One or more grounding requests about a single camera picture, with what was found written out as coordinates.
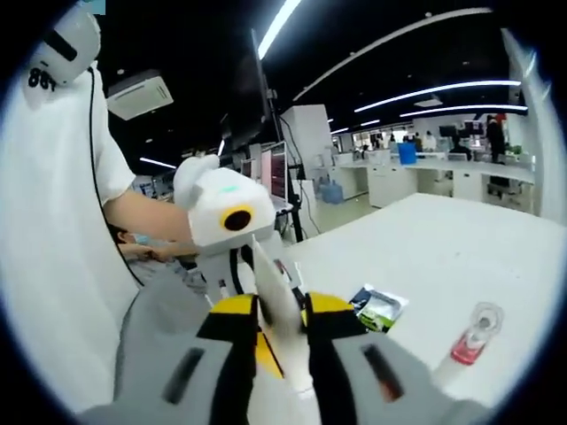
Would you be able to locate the long ceiling light strip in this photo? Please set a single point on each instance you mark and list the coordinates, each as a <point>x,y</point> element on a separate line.
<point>277,26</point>

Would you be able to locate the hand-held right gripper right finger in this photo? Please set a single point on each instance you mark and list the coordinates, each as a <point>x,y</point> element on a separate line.
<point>336,354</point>

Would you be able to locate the monitor with pink screen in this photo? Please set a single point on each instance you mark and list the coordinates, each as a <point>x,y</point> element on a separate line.
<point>277,175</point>

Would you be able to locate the green and dark sachet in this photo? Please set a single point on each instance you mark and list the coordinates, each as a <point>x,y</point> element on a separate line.
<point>381,307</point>

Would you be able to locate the red collar skincare pump bottle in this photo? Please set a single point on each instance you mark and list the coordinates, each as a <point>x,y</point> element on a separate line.
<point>469,345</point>

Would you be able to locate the ceiling air conditioner unit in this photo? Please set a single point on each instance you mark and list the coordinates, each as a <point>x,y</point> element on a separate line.
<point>139,95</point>

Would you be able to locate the white skincare tube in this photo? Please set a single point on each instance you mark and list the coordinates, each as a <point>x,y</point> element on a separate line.
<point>281,310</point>

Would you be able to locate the white office counter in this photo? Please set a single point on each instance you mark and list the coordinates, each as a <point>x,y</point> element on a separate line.
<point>443,177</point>

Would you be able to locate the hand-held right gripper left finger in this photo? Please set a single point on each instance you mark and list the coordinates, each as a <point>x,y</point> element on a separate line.
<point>212,354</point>

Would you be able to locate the blue plastic bin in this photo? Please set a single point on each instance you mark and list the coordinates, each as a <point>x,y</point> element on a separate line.
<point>406,154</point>

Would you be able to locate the black tripod stand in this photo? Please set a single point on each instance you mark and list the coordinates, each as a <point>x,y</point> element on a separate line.
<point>292,186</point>

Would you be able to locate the large dark hanging screen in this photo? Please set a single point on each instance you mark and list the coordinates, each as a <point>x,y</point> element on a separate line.
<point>248,88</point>

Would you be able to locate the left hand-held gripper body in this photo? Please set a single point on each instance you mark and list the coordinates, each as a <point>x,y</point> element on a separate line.
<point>221,199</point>

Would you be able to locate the blue water jugs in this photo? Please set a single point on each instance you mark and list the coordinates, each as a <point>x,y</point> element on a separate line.
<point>331,191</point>

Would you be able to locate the white chest device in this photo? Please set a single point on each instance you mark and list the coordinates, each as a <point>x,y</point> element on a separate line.
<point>62,48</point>

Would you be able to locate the person's grey trousers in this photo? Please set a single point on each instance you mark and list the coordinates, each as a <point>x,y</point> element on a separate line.
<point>164,319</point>

